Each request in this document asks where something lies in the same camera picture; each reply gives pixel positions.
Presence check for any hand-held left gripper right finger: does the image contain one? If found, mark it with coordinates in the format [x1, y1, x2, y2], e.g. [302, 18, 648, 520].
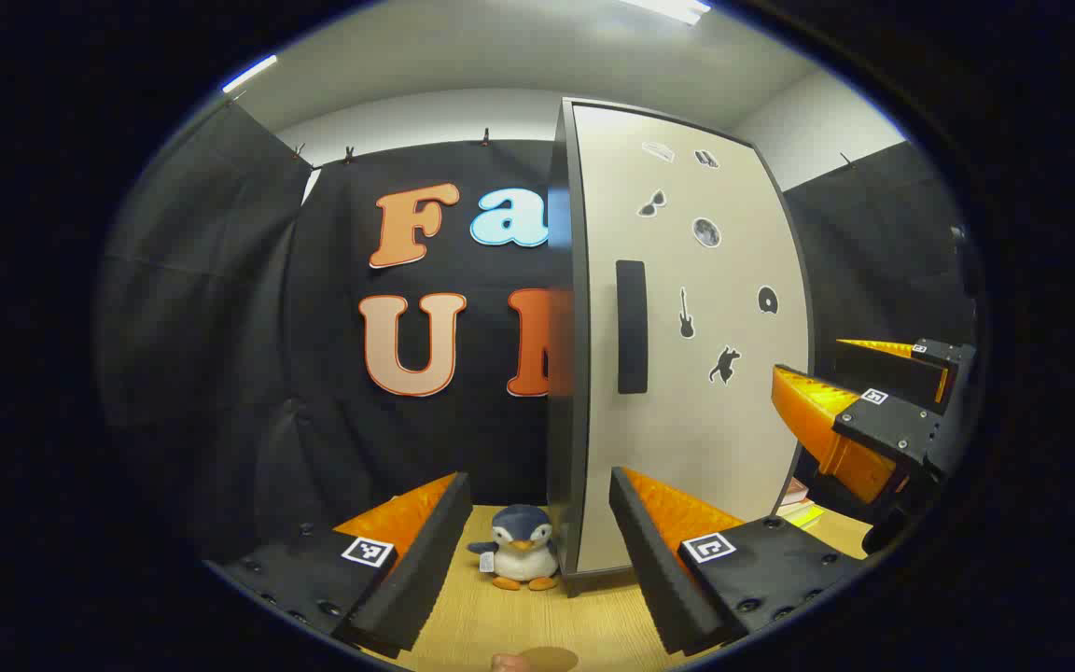
[608, 466, 868, 657]

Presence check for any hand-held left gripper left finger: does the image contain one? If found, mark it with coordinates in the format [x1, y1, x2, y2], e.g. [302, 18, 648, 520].
[209, 471, 473, 656]

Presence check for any beige cabinet door black handle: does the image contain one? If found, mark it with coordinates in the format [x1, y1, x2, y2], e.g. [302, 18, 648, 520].
[571, 101, 811, 574]

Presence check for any brown round coaster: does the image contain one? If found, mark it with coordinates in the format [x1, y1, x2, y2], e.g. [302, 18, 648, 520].
[511, 646, 581, 672]

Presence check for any dark grey cabinet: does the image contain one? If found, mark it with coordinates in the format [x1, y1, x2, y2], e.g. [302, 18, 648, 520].
[545, 96, 817, 598]

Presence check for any penguin plush toy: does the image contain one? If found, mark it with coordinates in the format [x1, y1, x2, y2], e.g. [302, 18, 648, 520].
[468, 504, 562, 593]

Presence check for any black backdrop cloth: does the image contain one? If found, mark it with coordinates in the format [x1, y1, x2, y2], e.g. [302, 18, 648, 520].
[99, 98, 977, 561]

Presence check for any rectangular ceiling light panel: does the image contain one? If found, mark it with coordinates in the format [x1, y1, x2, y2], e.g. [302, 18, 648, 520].
[621, 0, 712, 24]

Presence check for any ceiling light strip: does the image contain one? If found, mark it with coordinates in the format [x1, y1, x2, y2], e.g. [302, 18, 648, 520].
[223, 54, 279, 94]

